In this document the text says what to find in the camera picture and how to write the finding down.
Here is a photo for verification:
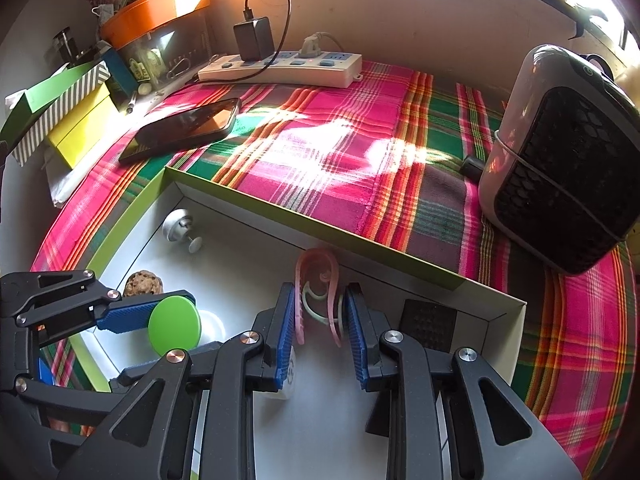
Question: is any dark glass jar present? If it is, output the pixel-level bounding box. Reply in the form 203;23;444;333
52;30;81;63

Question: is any white plastic sheet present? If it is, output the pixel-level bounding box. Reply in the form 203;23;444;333
45;150;101;208

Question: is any teal box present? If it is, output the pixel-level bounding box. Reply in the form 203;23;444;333
100;42;138;106

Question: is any white round wall hook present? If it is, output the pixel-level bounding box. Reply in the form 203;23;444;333
161;208;203;253

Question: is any black heater plug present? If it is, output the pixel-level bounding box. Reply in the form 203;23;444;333
461;155;488;181

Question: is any black rectangular light device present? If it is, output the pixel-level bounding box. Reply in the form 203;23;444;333
400;299;458;353

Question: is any pink loop clip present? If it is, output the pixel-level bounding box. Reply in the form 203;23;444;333
295;247;346;348

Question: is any green white cardboard box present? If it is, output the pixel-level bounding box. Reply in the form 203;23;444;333
70;166;528;480

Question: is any white power strip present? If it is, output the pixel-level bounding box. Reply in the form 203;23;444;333
197;51;363;88

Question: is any white plug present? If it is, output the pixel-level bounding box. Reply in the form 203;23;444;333
299;32;326;58

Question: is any black charger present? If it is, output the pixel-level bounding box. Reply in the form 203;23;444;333
233;16;275;62

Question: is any walnut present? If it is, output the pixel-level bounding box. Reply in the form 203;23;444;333
123;270;164;298

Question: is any striped box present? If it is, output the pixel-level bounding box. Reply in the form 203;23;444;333
12;60;111;167

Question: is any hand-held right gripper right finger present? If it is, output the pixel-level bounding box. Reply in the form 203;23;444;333
345;282;583;480

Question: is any grey space heater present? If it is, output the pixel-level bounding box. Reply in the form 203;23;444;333
478;44;640;276

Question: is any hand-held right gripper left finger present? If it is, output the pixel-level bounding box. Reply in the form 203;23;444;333
57;282;297;480

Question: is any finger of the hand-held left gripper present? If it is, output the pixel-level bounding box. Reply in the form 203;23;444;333
14;357;166;416
0;270;197;333

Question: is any black smartphone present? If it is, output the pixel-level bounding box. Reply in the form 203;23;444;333
118;97;242;164

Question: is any green top white holder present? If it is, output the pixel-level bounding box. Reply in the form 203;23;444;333
148;294;227;353

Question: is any black charger cable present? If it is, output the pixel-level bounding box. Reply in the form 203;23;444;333
242;0;292;68

